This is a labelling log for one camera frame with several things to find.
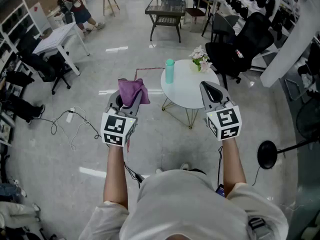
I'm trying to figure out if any person's right forearm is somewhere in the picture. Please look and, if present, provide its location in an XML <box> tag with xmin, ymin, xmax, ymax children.
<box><xmin>221</xmin><ymin>137</ymin><xmax>247</xmax><ymax>199</ymax></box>

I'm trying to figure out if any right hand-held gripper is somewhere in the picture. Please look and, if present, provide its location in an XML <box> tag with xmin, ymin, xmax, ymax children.
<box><xmin>199</xmin><ymin>80</ymin><xmax>242</xmax><ymax>142</ymax></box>

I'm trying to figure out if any white floor cable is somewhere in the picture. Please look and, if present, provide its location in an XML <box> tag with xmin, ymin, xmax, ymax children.
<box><xmin>70</xmin><ymin>105</ymin><xmax>91</xmax><ymax>152</ymax></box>

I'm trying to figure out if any black mesh office chair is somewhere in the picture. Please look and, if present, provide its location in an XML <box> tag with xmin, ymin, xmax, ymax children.
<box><xmin>204</xmin><ymin>11</ymin><xmax>275</xmax><ymax>90</ymax></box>

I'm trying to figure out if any grey chair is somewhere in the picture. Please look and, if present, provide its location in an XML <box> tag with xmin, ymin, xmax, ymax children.
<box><xmin>211</xmin><ymin>12</ymin><xmax>241</xmax><ymax>44</ymax></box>

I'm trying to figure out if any black wicker glass table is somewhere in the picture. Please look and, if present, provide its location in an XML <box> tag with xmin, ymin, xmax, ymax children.
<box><xmin>144</xmin><ymin>0</ymin><xmax>187</xmax><ymax>44</ymax></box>

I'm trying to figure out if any white shelf rack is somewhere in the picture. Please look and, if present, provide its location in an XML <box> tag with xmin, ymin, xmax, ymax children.
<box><xmin>0</xmin><ymin>0</ymin><xmax>42</xmax><ymax>72</ymax></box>

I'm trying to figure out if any teal bottle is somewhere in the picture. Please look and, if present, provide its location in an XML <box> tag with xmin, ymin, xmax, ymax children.
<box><xmin>164</xmin><ymin>58</ymin><xmax>175</xmax><ymax>84</ymax></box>

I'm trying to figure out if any black floor cable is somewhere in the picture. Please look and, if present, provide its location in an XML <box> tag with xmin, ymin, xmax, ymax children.
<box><xmin>37</xmin><ymin>110</ymin><xmax>101</xmax><ymax>140</ymax></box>

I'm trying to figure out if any purple cloth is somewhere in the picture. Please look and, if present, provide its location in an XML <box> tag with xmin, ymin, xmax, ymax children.
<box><xmin>117</xmin><ymin>78</ymin><xmax>151</xmax><ymax>153</ymax></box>

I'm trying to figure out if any black standing fan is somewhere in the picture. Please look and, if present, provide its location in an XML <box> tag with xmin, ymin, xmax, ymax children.
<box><xmin>257</xmin><ymin>97</ymin><xmax>320</xmax><ymax>170</ymax></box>

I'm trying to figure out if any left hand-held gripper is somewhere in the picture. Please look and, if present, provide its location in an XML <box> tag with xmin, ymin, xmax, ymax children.
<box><xmin>100</xmin><ymin>88</ymin><xmax>144</xmax><ymax>148</ymax></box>

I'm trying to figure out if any white desk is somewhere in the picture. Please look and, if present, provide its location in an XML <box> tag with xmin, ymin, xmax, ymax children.
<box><xmin>32</xmin><ymin>21</ymin><xmax>91</xmax><ymax>76</ymax></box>

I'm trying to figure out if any person's white shirt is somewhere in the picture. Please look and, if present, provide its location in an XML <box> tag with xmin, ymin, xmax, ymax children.
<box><xmin>78</xmin><ymin>169</ymin><xmax>290</xmax><ymax>240</ymax></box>

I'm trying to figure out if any white round side table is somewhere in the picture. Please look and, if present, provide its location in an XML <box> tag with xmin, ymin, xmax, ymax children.
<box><xmin>160</xmin><ymin>59</ymin><xmax>220</xmax><ymax>130</ymax></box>

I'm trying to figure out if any black swivel chair with coat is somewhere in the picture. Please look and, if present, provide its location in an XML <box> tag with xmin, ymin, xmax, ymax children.
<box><xmin>17</xmin><ymin>31</ymin><xmax>72</xmax><ymax>95</ymax></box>

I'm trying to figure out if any pink flower bouquet vase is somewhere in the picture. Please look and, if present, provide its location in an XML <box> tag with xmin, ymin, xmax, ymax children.
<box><xmin>188</xmin><ymin>45</ymin><xmax>213</xmax><ymax>74</ymax></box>

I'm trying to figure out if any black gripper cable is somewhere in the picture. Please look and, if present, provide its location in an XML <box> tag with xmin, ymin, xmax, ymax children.
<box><xmin>217</xmin><ymin>146</ymin><xmax>224</xmax><ymax>192</ymax></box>
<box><xmin>123</xmin><ymin>160</ymin><xmax>145</xmax><ymax>189</ymax></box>

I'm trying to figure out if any white power strip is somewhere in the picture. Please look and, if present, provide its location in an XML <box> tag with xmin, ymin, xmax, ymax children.
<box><xmin>65</xmin><ymin>107</ymin><xmax>76</xmax><ymax>124</ymax></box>

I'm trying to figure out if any person's left forearm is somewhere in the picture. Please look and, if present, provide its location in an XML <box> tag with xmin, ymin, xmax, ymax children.
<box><xmin>103</xmin><ymin>143</ymin><xmax>130</xmax><ymax>211</ymax></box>

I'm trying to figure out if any grey shoulder strap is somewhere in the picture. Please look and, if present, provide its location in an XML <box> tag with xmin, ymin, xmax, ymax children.
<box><xmin>247</xmin><ymin>216</ymin><xmax>273</xmax><ymax>240</ymax></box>

